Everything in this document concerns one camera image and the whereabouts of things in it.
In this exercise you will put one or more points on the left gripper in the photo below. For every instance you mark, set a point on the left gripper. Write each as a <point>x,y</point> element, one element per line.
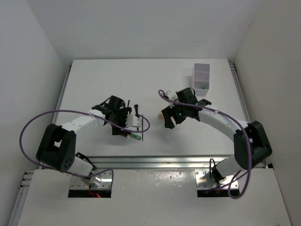
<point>124,111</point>

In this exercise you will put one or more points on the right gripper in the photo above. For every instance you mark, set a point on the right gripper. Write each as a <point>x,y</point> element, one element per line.
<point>169,112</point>

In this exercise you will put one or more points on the black gold lipstick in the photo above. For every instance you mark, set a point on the black gold lipstick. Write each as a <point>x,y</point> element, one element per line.
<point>125,135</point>

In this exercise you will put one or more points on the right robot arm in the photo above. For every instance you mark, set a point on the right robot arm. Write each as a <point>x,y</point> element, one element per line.
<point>251,144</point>

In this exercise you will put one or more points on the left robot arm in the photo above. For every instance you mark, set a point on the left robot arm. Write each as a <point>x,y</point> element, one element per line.
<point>58,145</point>

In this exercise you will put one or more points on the beige sponge left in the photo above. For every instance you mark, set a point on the beige sponge left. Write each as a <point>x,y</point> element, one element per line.
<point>160,115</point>

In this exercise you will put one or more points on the black angled brush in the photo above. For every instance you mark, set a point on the black angled brush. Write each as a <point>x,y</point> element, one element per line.
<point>136,110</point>

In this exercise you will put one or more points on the white compartment organizer box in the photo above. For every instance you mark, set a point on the white compartment organizer box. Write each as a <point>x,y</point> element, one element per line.
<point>200,77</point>

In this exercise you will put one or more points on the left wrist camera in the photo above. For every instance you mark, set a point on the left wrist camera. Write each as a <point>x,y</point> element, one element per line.
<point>133,121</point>

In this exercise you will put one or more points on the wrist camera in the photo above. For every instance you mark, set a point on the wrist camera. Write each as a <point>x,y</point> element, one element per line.
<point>171,95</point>
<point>133,121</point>

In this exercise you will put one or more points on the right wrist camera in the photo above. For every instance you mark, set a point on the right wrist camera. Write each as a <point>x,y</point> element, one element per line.
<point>171,95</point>

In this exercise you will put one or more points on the aluminium rail front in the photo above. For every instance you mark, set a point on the aluminium rail front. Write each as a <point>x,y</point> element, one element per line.
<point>155,162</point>

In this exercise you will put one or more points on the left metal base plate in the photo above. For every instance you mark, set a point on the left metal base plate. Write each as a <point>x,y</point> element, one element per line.
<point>101,181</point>

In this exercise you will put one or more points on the metal base plate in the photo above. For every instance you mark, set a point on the metal base plate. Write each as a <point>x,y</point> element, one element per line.
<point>204,182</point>
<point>101,181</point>

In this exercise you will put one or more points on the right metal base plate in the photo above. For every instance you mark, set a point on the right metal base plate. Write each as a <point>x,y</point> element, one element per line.
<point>204,182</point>

